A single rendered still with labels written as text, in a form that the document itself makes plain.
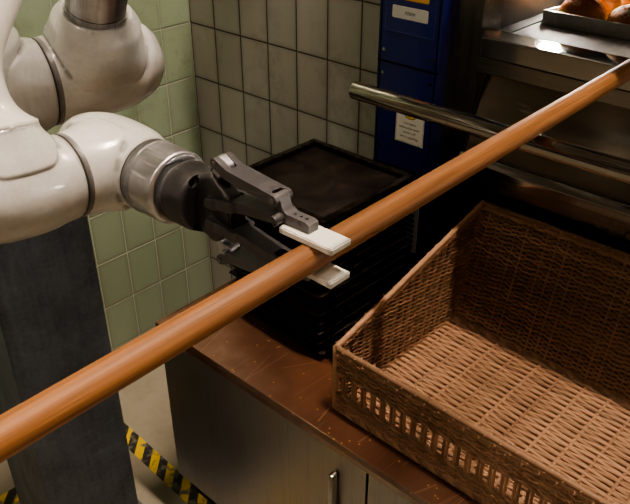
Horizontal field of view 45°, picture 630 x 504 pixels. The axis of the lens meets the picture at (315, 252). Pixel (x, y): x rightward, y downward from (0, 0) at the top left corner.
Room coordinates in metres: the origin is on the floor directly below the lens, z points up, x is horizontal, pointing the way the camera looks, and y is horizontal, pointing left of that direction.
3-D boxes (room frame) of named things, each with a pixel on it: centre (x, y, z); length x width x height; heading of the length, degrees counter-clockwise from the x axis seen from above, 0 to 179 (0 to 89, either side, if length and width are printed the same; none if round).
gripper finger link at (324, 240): (0.65, 0.00, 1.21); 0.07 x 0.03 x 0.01; 48
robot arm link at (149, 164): (0.80, 0.17, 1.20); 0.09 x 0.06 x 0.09; 138
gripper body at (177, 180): (0.75, 0.12, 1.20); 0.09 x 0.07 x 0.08; 48
